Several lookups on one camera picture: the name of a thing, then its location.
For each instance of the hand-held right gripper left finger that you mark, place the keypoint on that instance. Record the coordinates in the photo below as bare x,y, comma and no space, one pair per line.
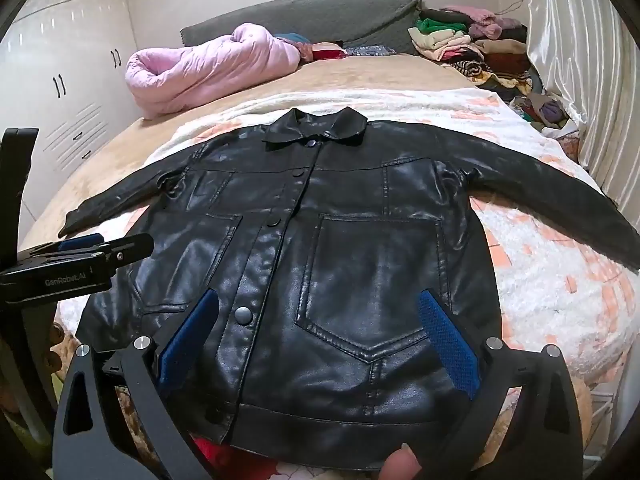
187,340

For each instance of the white orange patterned blanket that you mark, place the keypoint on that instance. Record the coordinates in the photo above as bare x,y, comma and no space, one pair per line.
550,270

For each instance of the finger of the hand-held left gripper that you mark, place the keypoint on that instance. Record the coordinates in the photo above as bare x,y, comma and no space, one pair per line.
131,249
80,243

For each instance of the blue patterned pillow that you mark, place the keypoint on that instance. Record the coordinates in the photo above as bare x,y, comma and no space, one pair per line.
370,50

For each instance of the floral patterned bag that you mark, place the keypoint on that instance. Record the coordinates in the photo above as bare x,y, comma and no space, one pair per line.
572,145

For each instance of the person's right hand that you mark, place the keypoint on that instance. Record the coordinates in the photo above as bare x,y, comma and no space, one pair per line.
400,462

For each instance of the teal cloth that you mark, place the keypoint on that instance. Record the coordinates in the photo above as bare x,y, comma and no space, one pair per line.
292,37

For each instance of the red cloth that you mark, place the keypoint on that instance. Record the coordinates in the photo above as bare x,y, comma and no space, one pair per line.
230,460

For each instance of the red pillow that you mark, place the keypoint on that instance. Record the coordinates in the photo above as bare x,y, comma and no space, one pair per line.
330,52

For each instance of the black leather jacket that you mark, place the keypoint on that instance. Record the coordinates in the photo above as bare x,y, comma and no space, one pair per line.
350,260

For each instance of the grey padded headboard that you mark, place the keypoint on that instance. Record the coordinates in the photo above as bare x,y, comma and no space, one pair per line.
325,15

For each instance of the pile of folded clothes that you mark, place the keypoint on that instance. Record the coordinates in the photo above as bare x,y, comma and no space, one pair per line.
465,40

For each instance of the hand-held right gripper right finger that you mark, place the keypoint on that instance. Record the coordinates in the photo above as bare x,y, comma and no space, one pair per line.
447,340

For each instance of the pink quilt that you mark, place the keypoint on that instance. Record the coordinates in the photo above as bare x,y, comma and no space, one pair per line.
200,70

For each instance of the tan bed sheet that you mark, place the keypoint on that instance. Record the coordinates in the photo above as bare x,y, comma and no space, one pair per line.
100,180

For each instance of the white satin curtain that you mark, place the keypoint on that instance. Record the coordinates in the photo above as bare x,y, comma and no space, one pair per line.
590,85

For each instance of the plastic bag of clothes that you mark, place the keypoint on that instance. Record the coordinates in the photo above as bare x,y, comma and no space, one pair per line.
547,110

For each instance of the white wardrobe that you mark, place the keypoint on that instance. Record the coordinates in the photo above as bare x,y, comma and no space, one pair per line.
60,60

